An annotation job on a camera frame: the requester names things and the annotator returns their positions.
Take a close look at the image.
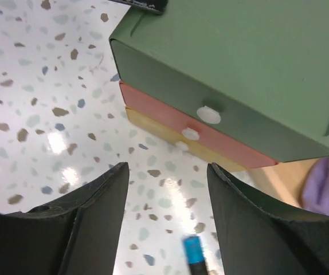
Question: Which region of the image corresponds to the blue highlighter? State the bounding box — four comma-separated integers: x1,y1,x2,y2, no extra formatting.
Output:
182,235,208,275

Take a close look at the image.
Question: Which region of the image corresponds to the wooden clothes rack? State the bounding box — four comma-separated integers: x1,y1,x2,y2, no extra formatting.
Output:
248,159,318,208

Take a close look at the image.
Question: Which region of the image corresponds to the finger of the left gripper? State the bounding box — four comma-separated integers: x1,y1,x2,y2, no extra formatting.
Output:
111,0,169,14

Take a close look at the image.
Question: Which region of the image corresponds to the three-drawer desk organizer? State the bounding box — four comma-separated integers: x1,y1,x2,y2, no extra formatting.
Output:
109,1,329,162

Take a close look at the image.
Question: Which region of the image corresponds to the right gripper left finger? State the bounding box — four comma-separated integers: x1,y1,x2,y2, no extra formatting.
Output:
0,163,130,274

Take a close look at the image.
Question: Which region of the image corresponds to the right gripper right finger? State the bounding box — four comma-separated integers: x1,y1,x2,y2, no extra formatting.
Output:
207,163,329,275

